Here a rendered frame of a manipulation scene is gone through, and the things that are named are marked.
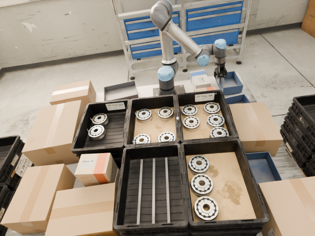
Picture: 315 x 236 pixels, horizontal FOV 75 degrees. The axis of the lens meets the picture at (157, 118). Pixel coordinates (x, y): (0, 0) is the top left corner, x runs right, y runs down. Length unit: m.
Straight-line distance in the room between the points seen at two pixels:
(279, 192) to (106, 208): 0.75
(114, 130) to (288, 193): 0.97
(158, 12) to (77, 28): 2.77
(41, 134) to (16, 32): 3.12
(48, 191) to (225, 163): 0.91
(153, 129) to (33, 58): 3.57
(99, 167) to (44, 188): 0.31
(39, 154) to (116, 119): 0.51
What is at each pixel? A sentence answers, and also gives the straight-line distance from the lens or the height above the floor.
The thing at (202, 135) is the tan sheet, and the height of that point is 0.83.
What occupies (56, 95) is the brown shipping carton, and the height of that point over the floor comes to 0.86.
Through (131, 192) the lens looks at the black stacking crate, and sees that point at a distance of 1.08.
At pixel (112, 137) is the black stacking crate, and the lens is 1.31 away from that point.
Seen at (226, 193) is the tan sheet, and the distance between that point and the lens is 1.05.
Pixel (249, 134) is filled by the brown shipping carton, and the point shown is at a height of 0.86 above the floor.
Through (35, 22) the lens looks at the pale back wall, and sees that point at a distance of 4.19.
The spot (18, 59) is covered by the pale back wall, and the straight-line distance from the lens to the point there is 4.68.
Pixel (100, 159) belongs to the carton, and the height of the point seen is 0.92.
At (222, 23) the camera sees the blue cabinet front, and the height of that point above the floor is 0.64.
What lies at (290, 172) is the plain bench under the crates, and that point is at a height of 0.70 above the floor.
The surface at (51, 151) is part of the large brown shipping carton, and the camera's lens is 1.39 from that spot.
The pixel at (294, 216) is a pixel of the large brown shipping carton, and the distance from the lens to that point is 1.01.
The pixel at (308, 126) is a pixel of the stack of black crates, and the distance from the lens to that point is 1.89.
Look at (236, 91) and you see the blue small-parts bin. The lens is 1.69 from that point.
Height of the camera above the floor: 1.78
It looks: 45 degrees down
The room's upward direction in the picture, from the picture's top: 10 degrees counter-clockwise
